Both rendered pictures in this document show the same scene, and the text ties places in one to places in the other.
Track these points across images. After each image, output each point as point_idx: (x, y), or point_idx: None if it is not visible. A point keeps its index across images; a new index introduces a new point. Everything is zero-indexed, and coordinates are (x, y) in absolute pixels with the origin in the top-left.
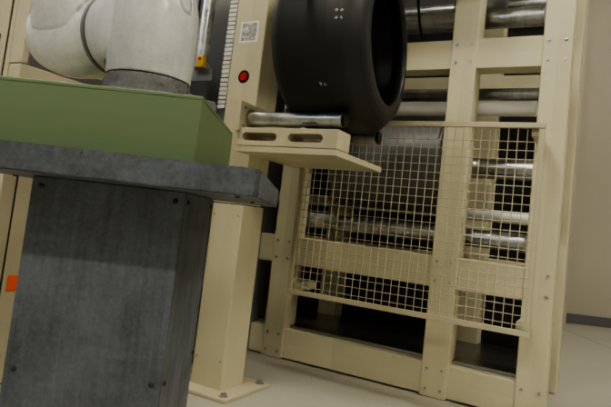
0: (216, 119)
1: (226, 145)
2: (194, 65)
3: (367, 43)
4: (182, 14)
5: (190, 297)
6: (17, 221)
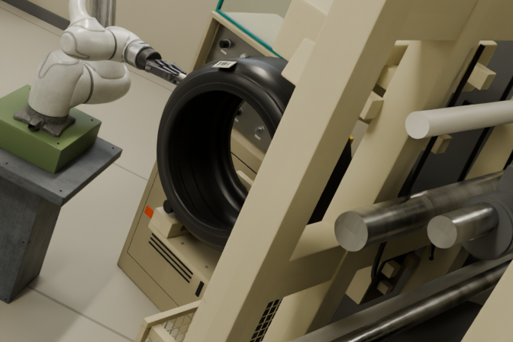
0: (11, 127)
1: (44, 151)
2: (43, 104)
3: (162, 142)
4: (37, 77)
5: (11, 206)
6: (157, 179)
